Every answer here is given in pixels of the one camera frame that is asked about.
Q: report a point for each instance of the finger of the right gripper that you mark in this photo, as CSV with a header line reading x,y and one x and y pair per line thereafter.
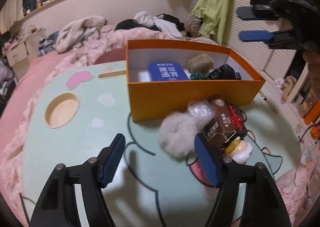
x,y
262,36
257,12

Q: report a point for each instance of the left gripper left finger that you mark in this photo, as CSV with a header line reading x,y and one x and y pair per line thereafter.
x,y
57,206

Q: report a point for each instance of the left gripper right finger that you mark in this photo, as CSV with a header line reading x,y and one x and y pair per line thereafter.
x,y
263,204

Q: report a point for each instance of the penguin figurine keychain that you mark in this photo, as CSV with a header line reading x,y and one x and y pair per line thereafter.
x,y
239,150

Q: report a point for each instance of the black lace satin cloth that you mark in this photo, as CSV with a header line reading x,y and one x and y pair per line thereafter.
x,y
224,72

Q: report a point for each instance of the beige fluffy scrunchie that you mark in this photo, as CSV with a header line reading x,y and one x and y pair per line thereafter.
x,y
202,63

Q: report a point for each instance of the green toy car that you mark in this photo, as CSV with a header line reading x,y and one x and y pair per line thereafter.
x,y
198,76

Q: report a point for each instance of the brown milk carton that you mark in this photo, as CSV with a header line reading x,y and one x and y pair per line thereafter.
x,y
220,129

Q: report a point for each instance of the dark pouch red emblem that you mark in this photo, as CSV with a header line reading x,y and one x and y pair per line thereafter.
x,y
238,118

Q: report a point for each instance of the clear plastic wrap ball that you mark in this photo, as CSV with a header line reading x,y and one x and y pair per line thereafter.
x,y
202,111

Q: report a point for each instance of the white fluffy scrunchie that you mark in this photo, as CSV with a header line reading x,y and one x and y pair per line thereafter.
x,y
177,133

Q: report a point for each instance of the blue tin box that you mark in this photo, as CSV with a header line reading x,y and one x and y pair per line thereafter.
x,y
166,72

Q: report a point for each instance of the person right hand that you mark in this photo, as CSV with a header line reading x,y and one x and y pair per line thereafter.
x,y
313,66

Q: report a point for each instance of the lime green hanging garment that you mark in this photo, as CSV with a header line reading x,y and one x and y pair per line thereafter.
x,y
214,17

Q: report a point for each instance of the white clothing pile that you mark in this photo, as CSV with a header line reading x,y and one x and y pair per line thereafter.
x,y
166,27

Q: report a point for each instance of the orange cardboard box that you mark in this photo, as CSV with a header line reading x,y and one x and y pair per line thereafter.
x,y
151,99

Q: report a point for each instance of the black clothing pile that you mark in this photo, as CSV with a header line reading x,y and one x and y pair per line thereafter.
x,y
130,24

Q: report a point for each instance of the dark red cushion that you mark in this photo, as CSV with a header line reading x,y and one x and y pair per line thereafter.
x,y
111,56

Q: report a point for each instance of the white drawer cabinet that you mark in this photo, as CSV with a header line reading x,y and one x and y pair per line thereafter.
x,y
28,48

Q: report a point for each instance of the cream fleece blanket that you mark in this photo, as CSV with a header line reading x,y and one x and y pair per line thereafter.
x,y
74,31

